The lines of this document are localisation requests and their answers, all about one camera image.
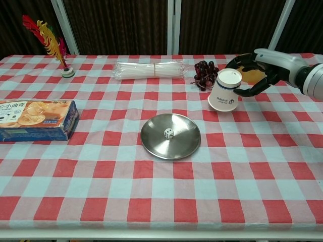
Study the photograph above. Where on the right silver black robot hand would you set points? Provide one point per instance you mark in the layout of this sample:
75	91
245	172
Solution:
280	65

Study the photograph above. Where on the white paper cup blue print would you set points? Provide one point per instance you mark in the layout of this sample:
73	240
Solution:
223	97

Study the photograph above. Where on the white die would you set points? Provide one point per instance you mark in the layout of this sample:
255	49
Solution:
169	133

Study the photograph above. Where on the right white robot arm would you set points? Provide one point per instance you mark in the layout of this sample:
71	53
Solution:
313	80

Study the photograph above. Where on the round steel plate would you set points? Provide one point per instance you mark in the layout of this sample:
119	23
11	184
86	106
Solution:
181	143

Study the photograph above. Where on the yellowish clear tape roll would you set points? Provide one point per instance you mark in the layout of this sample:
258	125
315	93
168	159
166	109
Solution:
251	76

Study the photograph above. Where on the dark brown partition panel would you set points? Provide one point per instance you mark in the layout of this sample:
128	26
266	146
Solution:
308	20
113	25
10	15
227	25

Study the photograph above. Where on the dark red grape bunch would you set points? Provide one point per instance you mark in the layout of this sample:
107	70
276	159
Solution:
203	73

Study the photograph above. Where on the bundle of white straws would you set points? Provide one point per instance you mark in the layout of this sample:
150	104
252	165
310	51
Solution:
149	70

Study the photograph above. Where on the red white checked tablecloth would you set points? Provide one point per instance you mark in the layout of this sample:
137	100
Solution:
101	181

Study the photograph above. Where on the colourful feather shuttlecock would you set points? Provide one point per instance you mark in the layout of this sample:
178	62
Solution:
51	43

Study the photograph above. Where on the orange blue cookie box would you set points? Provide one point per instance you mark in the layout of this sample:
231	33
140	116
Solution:
35	121

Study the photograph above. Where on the white partition frame post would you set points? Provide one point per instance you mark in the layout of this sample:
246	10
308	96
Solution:
281	25
66	27
174	25

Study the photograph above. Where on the white table frame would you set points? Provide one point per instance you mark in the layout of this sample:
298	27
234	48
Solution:
161	235

